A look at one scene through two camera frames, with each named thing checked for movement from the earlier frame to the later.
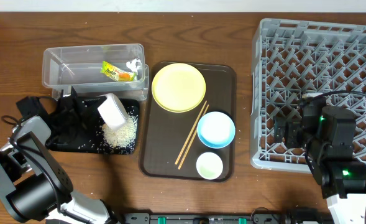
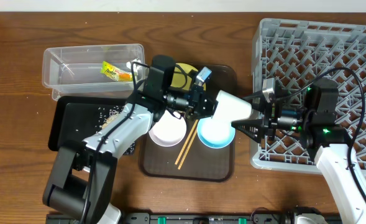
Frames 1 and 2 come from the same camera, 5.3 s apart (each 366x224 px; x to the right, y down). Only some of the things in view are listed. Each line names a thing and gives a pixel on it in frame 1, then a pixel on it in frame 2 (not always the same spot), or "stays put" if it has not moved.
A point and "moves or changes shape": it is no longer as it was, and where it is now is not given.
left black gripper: (76, 111) → (197, 96)
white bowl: (112, 111) → (169, 131)
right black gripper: (292, 127) → (269, 121)
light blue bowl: (215, 129) stays put
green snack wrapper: (119, 75) stays put
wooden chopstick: (189, 135) stays put
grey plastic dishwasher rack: (291, 59) stays put
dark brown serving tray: (170, 145) stays put
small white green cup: (209, 165) → (230, 107)
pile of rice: (120, 140) moves or changes shape
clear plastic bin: (97, 70) stays put
